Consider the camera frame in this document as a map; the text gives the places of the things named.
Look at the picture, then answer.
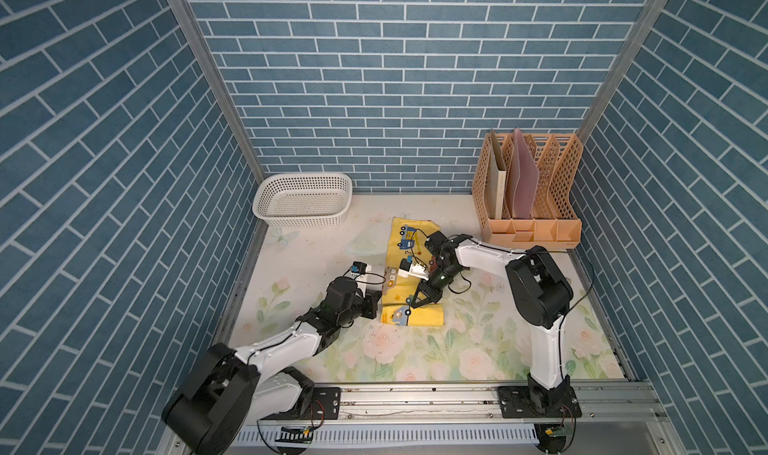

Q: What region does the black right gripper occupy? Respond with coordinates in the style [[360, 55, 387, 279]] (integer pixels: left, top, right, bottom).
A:
[[408, 265, 459, 308]]

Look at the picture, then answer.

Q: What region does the yellow cartoon pillowcase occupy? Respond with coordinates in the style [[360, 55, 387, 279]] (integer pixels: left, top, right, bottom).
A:
[[379, 217, 444, 327]]

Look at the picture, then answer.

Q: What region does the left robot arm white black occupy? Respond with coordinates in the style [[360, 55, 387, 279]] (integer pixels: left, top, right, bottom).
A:
[[161, 275, 382, 454]]

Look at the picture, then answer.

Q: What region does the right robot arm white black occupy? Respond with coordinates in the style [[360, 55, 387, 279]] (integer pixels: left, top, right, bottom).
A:
[[398, 231, 573, 398]]

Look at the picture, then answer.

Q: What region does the white plastic mesh basket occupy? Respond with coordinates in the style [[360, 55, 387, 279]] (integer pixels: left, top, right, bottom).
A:
[[252, 172, 353, 228]]

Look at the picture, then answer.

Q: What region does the pink file folder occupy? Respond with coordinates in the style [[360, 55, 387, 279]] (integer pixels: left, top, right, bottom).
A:
[[508, 129, 539, 219]]

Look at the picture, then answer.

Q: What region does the peach plastic file organizer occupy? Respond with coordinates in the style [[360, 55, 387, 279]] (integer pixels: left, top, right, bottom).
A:
[[472, 129, 583, 250]]

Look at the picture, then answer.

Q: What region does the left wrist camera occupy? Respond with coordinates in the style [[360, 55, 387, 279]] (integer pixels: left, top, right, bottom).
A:
[[350, 261, 368, 276]]

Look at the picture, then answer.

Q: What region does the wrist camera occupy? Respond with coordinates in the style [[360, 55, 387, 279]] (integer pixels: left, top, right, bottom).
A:
[[350, 261, 368, 276], [398, 257, 429, 280]]

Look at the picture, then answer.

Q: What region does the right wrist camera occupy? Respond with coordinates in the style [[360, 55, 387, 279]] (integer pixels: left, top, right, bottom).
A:
[[398, 257, 429, 280]]

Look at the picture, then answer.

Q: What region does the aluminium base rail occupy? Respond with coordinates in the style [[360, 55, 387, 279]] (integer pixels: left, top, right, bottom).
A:
[[173, 380, 667, 426]]

